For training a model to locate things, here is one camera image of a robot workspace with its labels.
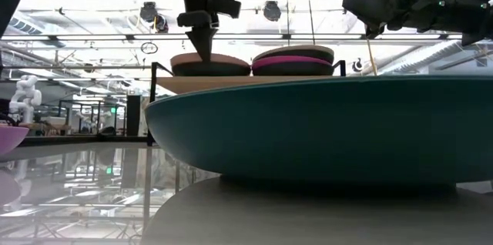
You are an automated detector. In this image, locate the black hanging cable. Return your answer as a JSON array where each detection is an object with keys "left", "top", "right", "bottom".
[{"left": 304, "top": 0, "right": 316, "bottom": 47}]

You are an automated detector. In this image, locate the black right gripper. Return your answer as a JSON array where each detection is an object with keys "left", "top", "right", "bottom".
[{"left": 341, "top": 0, "right": 493, "bottom": 47}]

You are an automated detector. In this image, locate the magenta plate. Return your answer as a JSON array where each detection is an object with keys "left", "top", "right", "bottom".
[{"left": 251, "top": 55, "right": 334, "bottom": 71}]

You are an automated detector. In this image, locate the dark grey-blue plate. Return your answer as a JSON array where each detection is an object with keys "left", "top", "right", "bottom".
[{"left": 251, "top": 62, "right": 336, "bottom": 77}]

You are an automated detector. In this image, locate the yellow hanging rope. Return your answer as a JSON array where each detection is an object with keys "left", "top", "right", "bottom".
[{"left": 353, "top": 0, "right": 377, "bottom": 77}]

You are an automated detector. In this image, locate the long ceiling light bar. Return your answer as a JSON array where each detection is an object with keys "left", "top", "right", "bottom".
[{"left": 0, "top": 33, "right": 463, "bottom": 42}]

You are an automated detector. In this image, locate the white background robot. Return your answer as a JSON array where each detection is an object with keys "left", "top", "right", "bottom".
[{"left": 8, "top": 74, "right": 42, "bottom": 125}]

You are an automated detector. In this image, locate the black tall cabinet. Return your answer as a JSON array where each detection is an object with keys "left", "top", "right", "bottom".
[{"left": 126, "top": 94, "right": 142, "bottom": 137}]

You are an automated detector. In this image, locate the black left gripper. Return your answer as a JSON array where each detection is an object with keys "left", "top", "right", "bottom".
[{"left": 176, "top": 0, "right": 220, "bottom": 64}]

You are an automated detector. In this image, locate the large teal plate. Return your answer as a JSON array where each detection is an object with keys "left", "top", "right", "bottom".
[{"left": 144, "top": 74, "right": 493, "bottom": 185}]

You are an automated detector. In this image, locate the purple bowl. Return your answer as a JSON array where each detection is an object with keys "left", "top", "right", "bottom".
[{"left": 0, "top": 124, "right": 30, "bottom": 156}]

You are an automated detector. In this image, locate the pink plate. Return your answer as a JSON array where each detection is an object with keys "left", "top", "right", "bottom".
[{"left": 169, "top": 52, "right": 252, "bottom": 69}]

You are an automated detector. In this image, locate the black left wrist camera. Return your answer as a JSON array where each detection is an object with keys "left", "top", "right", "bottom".
[{"left": 210, "top": 0, "right": 243, "bottom": 20}]

